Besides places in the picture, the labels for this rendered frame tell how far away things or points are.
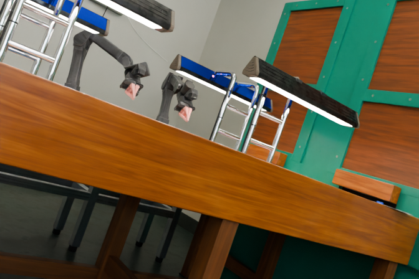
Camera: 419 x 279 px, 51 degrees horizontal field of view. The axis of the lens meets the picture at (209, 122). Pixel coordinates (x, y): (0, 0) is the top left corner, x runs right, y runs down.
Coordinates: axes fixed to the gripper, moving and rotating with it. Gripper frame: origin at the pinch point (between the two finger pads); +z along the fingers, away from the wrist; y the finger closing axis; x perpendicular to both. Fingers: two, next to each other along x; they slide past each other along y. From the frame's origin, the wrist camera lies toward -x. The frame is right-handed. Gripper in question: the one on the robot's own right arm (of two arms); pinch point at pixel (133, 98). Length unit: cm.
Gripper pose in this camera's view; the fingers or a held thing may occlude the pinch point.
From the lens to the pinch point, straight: 218.5
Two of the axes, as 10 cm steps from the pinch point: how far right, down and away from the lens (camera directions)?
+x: -6.0, 6.3, 4.9
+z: 2.1, 7.1, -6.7
